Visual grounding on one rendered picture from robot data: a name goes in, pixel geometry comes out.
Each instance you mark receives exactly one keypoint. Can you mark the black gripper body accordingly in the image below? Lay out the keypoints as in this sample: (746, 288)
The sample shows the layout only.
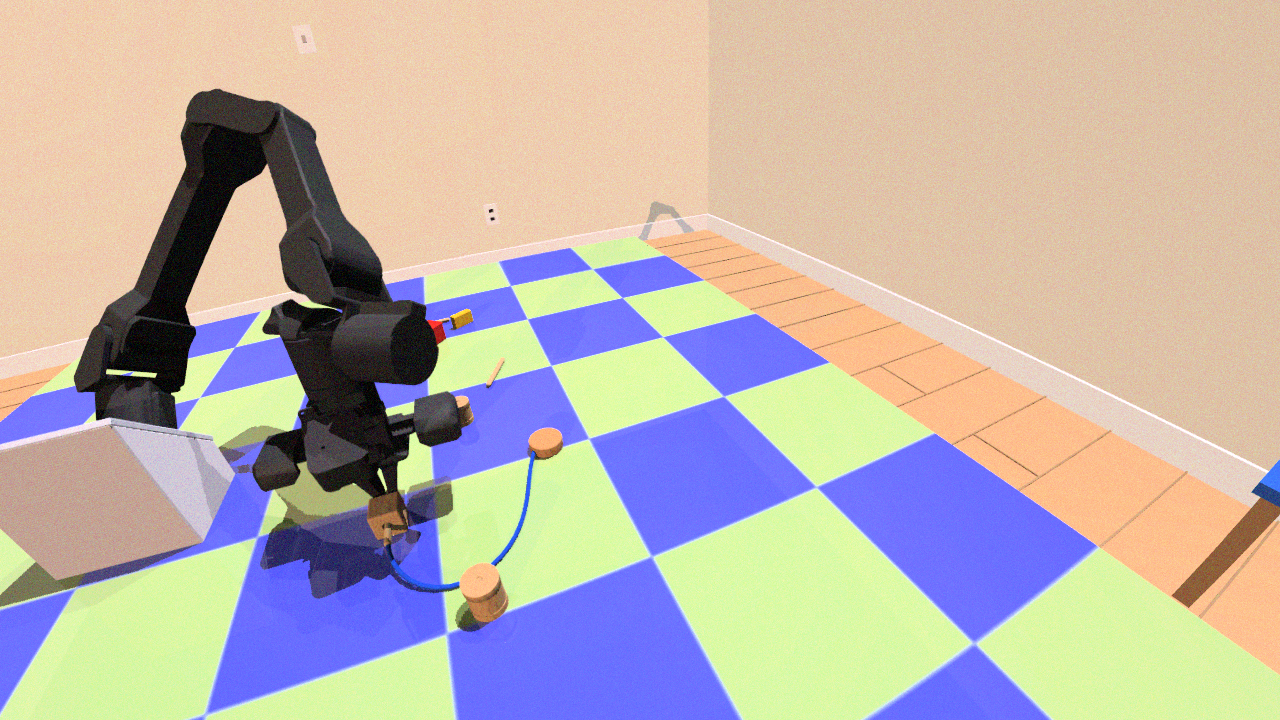
(435, 420)

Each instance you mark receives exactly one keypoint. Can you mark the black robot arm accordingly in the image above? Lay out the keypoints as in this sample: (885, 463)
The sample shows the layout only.
(227, 140)

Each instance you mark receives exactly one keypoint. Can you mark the blue string with wooden stick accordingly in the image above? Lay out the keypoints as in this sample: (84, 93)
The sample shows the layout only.
(388, 542)

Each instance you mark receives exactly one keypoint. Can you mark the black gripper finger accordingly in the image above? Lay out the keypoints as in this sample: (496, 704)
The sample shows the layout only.
(374, 486)
(389, 467)

